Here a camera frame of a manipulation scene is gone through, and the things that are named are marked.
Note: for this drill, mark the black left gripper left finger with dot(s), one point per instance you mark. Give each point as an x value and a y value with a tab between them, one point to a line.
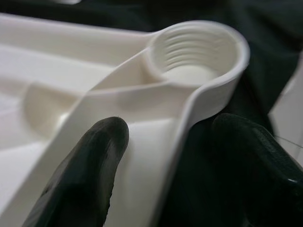
82	177

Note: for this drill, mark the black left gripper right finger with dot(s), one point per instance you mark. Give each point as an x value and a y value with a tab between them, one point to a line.
260	177

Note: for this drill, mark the white plastic children table top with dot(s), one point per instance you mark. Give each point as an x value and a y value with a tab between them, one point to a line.
71	59

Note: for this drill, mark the black fabric table cover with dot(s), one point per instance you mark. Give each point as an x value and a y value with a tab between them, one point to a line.
260	23

